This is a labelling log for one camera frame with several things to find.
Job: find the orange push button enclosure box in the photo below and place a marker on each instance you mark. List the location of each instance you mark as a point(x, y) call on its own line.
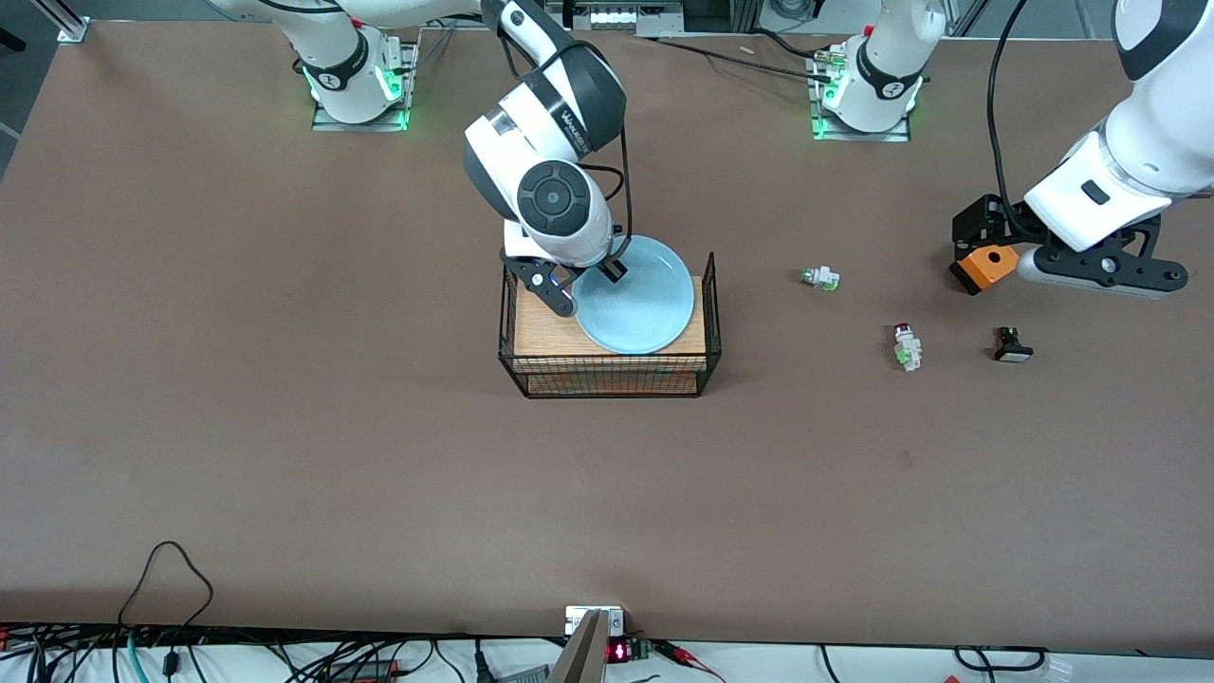
point(977, 275)

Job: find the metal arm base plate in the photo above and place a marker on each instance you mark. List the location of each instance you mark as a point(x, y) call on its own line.
point(892, 136)
point(327, 123)

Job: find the red push button switch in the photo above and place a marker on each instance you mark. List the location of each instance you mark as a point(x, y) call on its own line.
point(909, 351)

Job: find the wooden shelf board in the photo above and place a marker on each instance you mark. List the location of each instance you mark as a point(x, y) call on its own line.
point(616, 382)

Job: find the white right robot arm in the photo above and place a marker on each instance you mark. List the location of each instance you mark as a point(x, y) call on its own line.
point(531, 123)

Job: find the black power plug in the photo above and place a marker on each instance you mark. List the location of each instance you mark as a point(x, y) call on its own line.
point(482, 664)

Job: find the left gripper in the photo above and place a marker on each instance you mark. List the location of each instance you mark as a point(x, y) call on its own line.
point(983, 224)

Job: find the red clip lead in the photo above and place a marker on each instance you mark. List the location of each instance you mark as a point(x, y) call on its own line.
point(685, 655)

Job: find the black square white-top push button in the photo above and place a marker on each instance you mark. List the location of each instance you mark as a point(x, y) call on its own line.
point(1013, 353)

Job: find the white label strip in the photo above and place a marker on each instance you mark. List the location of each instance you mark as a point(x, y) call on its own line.
point(612, 16)

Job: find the light blue round plate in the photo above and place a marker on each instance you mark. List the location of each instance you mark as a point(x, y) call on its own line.
point(645, 304)

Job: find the small white device box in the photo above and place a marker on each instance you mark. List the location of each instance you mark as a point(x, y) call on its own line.
point(579, 621)

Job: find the grey metal bar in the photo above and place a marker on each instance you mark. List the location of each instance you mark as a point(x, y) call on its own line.
point(583, 659)

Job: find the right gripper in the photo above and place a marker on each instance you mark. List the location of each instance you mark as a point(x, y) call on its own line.
point(613, 269)

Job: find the black power adapter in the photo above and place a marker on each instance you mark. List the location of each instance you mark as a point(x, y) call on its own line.
point(365, 672)

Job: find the aluminium frame profile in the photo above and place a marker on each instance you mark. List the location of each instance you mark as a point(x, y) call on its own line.
point(66, 24)

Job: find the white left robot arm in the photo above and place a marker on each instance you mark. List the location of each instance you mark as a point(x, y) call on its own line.
point(1167, 142)

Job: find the red digit display board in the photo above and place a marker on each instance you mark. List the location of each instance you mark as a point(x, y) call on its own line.
point(618, 652)

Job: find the green push button switch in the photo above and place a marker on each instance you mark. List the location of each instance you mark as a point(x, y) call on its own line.
point(821, 279)

